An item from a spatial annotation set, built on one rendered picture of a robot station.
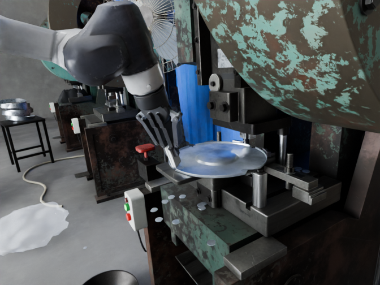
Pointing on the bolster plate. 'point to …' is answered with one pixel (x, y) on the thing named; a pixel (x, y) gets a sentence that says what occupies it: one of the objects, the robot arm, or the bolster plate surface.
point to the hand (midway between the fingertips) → (173, 155)
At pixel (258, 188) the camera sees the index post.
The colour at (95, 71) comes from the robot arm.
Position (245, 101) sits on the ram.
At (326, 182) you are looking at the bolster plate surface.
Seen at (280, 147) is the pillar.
